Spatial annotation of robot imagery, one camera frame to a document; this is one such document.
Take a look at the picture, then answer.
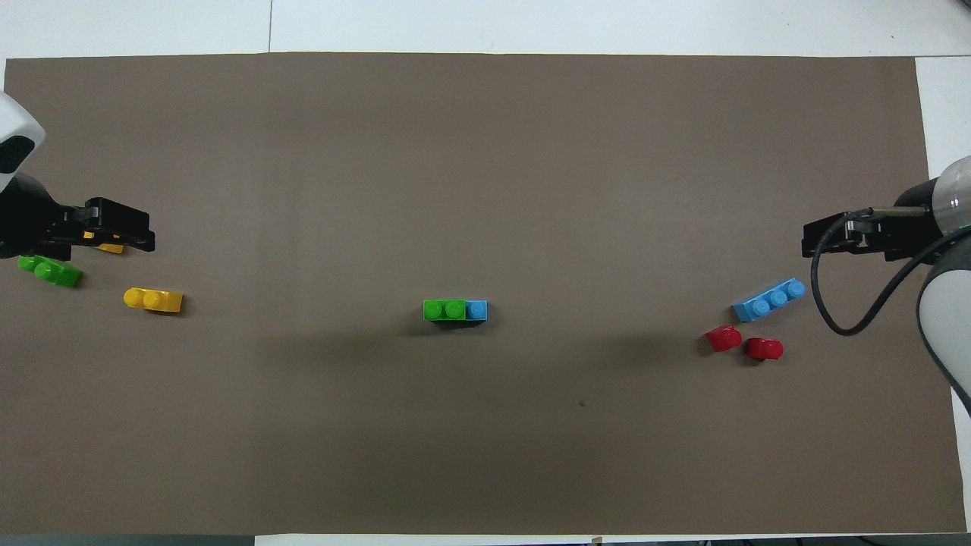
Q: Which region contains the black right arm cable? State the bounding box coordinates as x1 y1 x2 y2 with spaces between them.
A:
811 209 971 337

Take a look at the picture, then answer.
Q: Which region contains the brown table mat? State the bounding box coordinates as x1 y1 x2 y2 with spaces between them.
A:
2 52 968 535

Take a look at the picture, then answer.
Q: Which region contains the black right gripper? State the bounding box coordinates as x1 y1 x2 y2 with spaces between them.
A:
803 206 938 260

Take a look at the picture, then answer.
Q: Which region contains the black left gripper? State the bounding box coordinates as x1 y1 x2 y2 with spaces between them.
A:
0 173 156 260

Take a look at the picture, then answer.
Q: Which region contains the blue three-stud toy block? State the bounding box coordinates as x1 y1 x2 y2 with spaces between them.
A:
425 300 488 325
732 279 806 323

